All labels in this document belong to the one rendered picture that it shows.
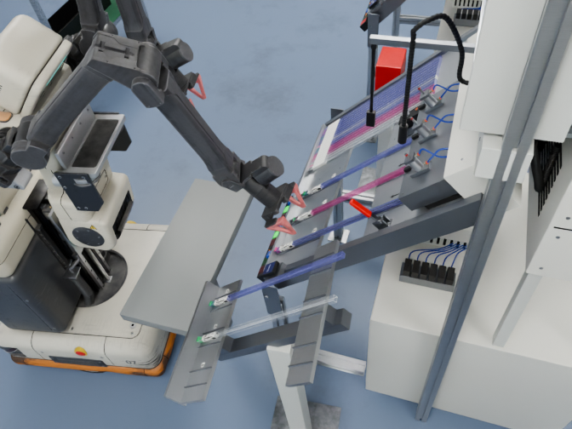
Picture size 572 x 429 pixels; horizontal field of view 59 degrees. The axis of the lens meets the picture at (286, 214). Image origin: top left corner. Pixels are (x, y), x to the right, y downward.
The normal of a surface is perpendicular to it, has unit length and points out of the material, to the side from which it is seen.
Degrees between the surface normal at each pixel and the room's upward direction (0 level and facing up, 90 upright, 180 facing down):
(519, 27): 90
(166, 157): 0
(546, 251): 90
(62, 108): 98
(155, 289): 0
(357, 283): 0
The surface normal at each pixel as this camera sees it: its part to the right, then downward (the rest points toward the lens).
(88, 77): -0.14, 0.91
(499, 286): -0.10, -0.63
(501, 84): -0.30, 0.76
